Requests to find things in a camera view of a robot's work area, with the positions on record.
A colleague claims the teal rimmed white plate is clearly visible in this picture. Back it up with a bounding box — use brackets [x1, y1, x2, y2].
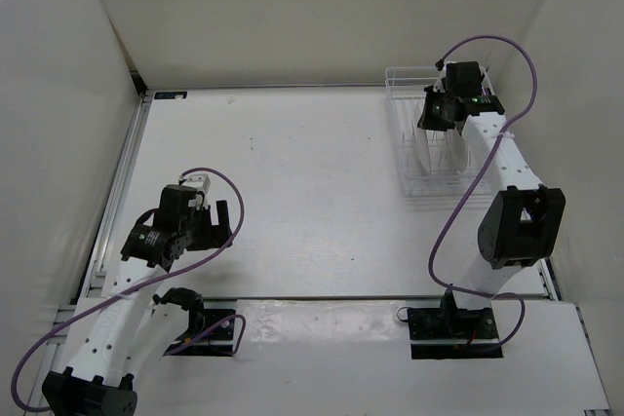
[412, 121, 431, 175]

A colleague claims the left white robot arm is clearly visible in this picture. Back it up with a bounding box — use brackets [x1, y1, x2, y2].
[42, 172, 232, 415]

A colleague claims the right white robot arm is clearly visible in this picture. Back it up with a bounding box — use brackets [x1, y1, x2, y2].
[417, 61, 566, 338]

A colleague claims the black label sticker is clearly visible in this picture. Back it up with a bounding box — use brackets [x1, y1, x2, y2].
[153, 91, 188, 100]

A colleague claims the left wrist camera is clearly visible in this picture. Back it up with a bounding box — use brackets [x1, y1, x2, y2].
[178, 170, 211, 198]

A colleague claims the white wire dish rack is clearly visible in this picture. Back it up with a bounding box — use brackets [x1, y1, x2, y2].
[385, 66, 481, 199]

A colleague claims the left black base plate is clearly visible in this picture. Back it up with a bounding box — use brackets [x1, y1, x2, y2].
[165, 309, 237, 357]

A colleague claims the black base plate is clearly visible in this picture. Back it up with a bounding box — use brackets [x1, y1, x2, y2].
[165, 309, 237, 357]
[397, 307, 503, 360]

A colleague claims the aluminium rail frame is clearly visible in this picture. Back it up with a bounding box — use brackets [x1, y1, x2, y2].
[46, 72, 152, 388]

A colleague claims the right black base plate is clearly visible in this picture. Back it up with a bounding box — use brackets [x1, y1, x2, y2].
[397, 307, 503, 360]

